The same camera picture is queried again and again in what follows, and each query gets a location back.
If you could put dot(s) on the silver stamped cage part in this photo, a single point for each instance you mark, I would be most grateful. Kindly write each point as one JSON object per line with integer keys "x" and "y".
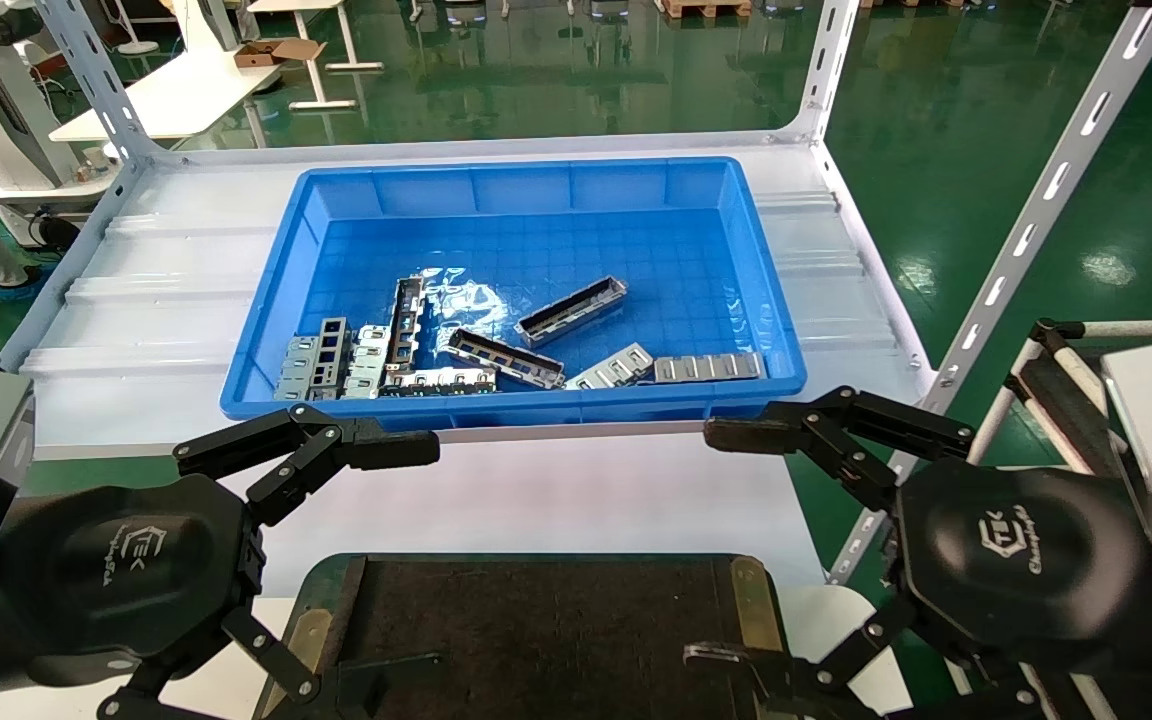
{"x": 368, "y": 362}

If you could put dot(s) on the silver cage part with tabs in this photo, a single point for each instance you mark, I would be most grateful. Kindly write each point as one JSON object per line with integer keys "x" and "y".
{"x": 441, "y": 381}

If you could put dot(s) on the white round stand base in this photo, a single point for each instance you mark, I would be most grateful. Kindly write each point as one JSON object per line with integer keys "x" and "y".
{"x": 136, "y": 46}

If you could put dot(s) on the dark mobile robot base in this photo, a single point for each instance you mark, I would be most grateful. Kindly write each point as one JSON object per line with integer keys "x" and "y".
{"x": 611, "y": 8}
{"x": 464, "y": 12}

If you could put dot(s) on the dark long metal cage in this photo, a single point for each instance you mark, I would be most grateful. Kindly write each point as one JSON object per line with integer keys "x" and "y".
{"x": 506, "y": 358}

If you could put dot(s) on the white tube trolley frame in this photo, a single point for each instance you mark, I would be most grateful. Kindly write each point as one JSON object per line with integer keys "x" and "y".
{"x": 1061, "y": 400}

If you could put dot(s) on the small white cup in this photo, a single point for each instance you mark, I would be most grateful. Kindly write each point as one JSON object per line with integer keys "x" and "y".
{"x": 95, "y": 161}

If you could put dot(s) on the white metal shelf rack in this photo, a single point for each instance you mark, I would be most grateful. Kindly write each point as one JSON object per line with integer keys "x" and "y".
{"x": 186, "y": 260}

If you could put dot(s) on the long metal connector cage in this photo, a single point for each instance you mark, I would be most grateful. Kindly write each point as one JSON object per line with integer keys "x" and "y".
{"x": 571, "y": 310}

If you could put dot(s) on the large white table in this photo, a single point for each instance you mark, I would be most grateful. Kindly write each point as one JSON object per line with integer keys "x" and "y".
{"x": 186, "y": 95}

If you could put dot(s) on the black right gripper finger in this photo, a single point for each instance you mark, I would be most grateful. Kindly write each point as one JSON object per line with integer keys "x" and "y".
{"x": 746, "y": 432}

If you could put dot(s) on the blue plastic bin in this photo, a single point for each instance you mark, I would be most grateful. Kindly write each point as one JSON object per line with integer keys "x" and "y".
{"x": 556, "y": 250}

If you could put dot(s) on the small white table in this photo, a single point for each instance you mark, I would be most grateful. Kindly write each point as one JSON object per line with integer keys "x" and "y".
{"x": 291, "y": 4}

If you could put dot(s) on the wooden pallet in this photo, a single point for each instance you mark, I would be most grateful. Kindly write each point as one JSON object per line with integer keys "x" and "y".
{"x": 706, "y": 8}

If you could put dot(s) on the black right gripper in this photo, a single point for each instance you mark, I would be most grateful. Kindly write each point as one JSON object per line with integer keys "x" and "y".
{"x": 1016, "y": 560}

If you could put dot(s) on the grey cage part blue windows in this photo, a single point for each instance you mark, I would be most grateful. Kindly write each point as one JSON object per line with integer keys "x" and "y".
{"x": 333, "y": 352}
{"x": 294, "y": 370}

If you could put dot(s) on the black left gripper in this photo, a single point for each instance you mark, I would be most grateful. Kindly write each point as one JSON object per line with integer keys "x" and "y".
{"x": 126, "y": 570}

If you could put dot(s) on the black container brass edges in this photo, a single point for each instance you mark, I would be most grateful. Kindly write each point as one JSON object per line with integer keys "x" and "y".
{"x": 536, "y": 630}

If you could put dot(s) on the open cardboard box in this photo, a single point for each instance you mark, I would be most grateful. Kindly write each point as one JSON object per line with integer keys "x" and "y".
{"x": 258, "y": 55}

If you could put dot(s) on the clear plastic film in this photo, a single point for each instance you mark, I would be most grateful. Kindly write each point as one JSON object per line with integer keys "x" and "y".
{"x": 471, "y": 300}

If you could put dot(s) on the short silver cage part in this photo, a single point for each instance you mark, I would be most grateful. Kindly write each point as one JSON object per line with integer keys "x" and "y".
{"x": 614, "y": 368}

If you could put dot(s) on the long open metal cage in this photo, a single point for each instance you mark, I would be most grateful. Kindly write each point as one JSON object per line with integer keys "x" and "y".
{"x": 404, "y": 325}

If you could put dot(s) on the flat grey ribbed cage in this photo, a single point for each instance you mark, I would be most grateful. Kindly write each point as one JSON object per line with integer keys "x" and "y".
{"x": 708, "y": 367}

